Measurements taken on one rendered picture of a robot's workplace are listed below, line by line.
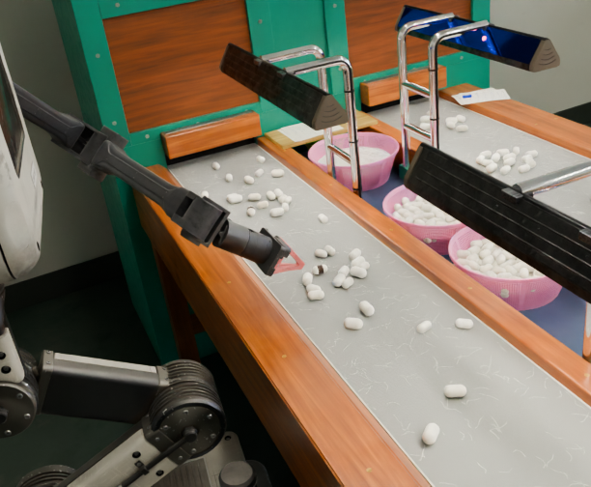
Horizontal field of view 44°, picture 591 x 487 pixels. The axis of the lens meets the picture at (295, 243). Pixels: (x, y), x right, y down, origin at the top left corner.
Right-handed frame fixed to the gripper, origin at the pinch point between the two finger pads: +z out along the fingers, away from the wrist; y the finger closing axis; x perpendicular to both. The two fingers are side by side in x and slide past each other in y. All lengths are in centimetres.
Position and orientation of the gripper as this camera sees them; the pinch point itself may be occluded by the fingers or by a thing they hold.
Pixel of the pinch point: (299, 265)
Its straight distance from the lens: 149.1
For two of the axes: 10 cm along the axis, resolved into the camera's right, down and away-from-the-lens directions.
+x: -4.9, 8.5, 1.8
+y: -4.0, -4.0, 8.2
